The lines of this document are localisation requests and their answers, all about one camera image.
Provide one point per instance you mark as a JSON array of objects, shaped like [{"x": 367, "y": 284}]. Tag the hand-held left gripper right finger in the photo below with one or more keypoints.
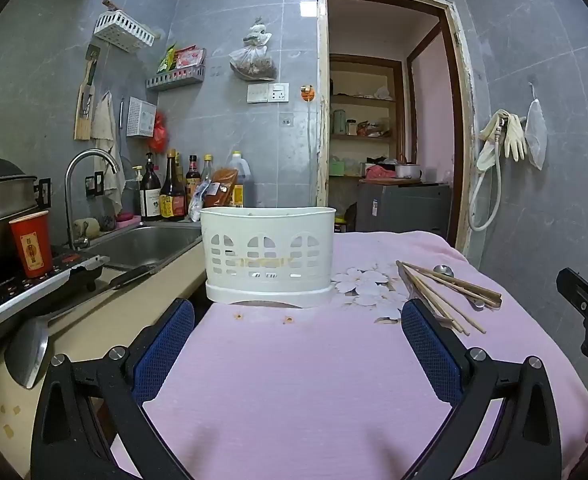
[{"x": 431, "y": 350}]

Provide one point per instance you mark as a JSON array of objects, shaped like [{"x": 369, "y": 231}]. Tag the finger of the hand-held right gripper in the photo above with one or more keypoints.
[{"x": 576, "y": 287}]

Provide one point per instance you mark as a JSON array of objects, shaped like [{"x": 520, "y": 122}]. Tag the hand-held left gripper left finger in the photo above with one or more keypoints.
[{"x": 166, "y": 350}]

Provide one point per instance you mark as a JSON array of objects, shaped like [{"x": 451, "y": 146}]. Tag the metal spoon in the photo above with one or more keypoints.
[{"x": 444, "y": 270}]

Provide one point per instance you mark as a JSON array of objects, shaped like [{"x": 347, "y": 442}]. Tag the white plastic utensil basket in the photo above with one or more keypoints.
[{"x": 269, "y": 255}]

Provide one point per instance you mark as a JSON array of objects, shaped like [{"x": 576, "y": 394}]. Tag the steel sink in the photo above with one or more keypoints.
[{"x": 139, "y": 245}]

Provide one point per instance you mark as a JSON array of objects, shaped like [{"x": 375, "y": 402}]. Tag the pink floral tablecloth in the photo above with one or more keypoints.
[{"x": 299, "y": 385}]

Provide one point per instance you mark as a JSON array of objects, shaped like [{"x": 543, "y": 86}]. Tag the pink sponge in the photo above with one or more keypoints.
[{"x": 128, "y": 217}]

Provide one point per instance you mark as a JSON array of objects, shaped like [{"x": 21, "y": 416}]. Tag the metal spatula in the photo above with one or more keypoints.
[{"x": 26, "y": 355}]

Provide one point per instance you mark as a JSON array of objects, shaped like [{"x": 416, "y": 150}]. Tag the grey refrigerator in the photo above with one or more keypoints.
[{"x": 404, "y": 207}]

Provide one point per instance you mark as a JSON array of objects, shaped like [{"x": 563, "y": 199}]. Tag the black induction cooker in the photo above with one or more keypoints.
[{"x": 34, "y": 290}]

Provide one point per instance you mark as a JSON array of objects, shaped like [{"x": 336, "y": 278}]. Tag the dark soy sauce bottle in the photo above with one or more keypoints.
[{"x": 171, "y": 200}]

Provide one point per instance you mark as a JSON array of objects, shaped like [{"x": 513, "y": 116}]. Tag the blue white packet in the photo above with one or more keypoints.
[{"x": 198, "y": 202}]

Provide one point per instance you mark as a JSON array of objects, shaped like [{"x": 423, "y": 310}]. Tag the yellow red bottle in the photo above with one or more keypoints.
[{"x": 340, "y": 224}]

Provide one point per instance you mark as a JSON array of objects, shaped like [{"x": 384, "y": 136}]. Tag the dark pump dispenser bottle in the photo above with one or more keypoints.
[{"x": 150, "y": 195}]

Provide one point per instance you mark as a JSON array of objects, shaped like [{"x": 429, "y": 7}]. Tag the white hanging mesh bag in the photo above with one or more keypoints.
[{"x": 536, "y": 130}]

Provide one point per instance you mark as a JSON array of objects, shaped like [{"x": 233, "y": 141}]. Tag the cream rubber gloves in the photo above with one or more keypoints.
[{"x": 511, "y": 135}]

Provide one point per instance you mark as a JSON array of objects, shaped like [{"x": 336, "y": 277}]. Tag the red paper cup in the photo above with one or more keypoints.
[{"x": 31, "y": 245}]

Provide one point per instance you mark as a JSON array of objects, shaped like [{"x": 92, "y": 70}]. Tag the orange seasoning packet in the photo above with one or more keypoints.
[{"x": 221, "y": 185}]

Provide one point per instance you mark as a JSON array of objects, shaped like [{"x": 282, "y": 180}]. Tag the red label sauce bottle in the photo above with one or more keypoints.
[{"x": 193, "y": 175}]

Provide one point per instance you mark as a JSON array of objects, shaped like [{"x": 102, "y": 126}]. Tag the small white pot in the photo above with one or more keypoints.
[{"x": 408, "y": 171}]

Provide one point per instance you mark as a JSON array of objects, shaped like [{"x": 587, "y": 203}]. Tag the red cloth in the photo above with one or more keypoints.
[{"x": 380, "y": 173}]

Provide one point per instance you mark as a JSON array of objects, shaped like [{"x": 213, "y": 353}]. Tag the cooking oil jug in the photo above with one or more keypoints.
[{"x": 239, "y": 180}]

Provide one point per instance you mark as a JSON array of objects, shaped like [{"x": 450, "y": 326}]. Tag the clear yellow cap bottle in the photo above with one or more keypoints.
[{"x": 207, "y": 167}]

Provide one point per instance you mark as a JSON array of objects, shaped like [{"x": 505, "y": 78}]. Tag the chrome faucet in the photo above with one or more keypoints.
[{"x": 81, "y": 160}]

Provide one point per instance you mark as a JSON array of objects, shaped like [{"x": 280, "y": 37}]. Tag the red plastic bag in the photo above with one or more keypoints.
[{"x": 159, "y": 132}]

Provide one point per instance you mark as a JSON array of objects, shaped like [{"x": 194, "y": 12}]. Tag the hanging beige towel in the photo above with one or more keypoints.
[{"x": 105, "y": 125}]

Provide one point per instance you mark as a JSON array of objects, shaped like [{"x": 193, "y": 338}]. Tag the wooden pantry shelf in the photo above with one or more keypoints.
[{"x": 364, "y": 110}]

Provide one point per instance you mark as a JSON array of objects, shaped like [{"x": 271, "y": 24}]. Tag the wooden knife holder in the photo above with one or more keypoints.
[{"x": 85, "y": 110}]

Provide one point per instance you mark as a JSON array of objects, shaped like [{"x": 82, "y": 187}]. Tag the green snack packet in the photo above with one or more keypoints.
[{"x": 166, "y": 59}]

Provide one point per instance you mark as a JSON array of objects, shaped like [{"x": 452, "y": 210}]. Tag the red snack packet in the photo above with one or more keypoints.
[{"x": 190, "y": 57}]

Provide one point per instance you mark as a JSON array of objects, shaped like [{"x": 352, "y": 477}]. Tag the hanging clear plastic bag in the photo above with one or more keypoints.
[{"x": 253, "y": 62}]

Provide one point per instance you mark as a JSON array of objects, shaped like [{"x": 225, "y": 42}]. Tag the white perforated wall box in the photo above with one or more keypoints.
[{"x": 141, "y": 117}]

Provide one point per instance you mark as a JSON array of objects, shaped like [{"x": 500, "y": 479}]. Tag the small grey wall socket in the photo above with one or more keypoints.
[{"x": 287, "y": 120}]

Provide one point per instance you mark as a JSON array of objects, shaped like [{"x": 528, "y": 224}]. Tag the wooden door frame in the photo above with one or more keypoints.
[{"x": 322, "y": 110}]

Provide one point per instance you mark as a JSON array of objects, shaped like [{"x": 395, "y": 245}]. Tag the grey wall shelf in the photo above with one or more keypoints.
[{"x": 174, "y": 80}]

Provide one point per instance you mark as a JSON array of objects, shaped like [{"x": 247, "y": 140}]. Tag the white light switch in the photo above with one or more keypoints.
[{"x": 257, "y": 93}]

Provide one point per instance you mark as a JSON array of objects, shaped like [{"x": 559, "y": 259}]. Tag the white wall socket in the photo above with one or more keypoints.
[{"x": 278, "y": 92}]

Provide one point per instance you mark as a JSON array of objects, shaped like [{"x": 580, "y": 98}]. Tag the orange wall hook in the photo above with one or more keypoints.
[{"x": 307, "y": 92}]

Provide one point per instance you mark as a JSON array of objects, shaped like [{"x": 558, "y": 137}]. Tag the white wall rack basket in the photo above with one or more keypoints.
[{"x": 124, "y": 30}]

